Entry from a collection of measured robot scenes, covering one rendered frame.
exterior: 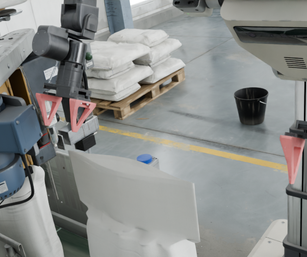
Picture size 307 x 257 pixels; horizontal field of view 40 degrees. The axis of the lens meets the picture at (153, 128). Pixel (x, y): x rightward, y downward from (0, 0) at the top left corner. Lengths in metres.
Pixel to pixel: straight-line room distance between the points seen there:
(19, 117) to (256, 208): 2.00
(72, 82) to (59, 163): 1.19
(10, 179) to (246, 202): 1.95
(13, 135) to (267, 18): 0.74
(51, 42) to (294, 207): 1.16
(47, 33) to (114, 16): 6.48
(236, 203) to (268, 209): 0.20
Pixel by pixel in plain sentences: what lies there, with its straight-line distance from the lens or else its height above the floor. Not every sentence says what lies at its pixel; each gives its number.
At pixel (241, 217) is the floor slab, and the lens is 2.71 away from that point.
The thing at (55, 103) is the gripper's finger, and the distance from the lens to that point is 1.08.
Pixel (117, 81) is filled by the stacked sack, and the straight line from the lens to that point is 4.17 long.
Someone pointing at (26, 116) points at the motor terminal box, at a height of 1.29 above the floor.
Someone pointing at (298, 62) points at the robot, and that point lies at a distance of 1.40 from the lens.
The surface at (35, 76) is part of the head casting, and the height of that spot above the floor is 1.29.
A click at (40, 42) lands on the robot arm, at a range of 0.97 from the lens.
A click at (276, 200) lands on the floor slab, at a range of 2.86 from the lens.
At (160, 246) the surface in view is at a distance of 1.31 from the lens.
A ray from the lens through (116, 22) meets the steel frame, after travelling 7.43.
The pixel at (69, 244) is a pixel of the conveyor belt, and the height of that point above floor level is 0.38.
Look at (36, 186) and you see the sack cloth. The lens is 1.79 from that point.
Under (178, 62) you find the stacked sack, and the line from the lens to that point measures 4.93.
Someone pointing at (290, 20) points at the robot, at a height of 1.38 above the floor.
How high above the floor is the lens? 1.65
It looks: 25 degrees down
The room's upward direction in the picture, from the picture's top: 8 degrees counter-clockwise
